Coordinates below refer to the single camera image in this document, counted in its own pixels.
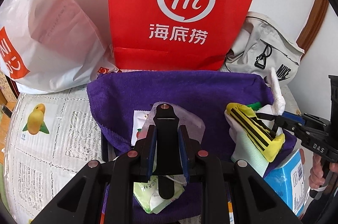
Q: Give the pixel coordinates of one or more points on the yellow black striped pouch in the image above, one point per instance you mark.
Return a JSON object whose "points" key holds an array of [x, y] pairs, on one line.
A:
{"points": [[243, 120]]}

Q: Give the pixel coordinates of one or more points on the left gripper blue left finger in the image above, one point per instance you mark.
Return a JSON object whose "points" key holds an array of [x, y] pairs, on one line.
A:
{"points": [[150, 147]]}

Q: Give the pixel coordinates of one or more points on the white persimmon wipe sachet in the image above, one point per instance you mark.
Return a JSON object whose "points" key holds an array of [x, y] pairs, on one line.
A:
{"points": [[139, 119]]}

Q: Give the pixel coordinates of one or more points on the white Miniso plastic bag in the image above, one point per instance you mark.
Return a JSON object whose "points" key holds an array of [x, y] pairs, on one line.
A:
{"points": [[51, 45]]}

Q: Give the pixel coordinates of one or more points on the brown door frame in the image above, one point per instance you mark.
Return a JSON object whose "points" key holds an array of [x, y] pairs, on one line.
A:
{"points": [[313, 24]]}

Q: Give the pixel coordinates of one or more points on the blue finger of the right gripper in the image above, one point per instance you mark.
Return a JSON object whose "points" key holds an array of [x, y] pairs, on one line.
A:
{"points": [[292, 124], [292, 116]]}

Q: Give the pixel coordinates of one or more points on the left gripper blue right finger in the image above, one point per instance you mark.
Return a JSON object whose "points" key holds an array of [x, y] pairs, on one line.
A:
{"points": [[185, 151]]}

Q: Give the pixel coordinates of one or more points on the person's right hand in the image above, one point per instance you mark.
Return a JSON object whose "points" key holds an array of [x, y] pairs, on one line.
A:
{"points": [[316, 178]]}

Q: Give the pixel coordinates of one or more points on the green wet wipe sachet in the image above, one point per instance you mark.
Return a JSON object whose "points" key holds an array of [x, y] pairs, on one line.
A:
{"points": [[255, 106]]}

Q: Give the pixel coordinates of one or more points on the grey Nike waist bag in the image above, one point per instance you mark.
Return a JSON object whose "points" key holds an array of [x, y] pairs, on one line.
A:
{"points": [[260, 46]]}

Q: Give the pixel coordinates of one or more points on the purple towel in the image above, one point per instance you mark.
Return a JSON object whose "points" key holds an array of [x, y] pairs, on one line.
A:
{"points": [[199, 99]]}

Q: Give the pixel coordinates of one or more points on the white and green glove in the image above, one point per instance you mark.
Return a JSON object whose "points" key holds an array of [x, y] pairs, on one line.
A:
{"points": [[245, 150]]}

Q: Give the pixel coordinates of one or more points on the blue tissue pack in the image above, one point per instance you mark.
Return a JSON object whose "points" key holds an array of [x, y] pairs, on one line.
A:
{"points": [[287, 180]]}

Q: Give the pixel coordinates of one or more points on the red Haidilao paper bag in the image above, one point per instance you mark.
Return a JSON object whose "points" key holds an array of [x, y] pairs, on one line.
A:
{"points": [[174, 34]]}

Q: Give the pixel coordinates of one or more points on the green pocket tissue pack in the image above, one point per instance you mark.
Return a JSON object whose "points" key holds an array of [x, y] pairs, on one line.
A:
{"points": [[147, 194]]}

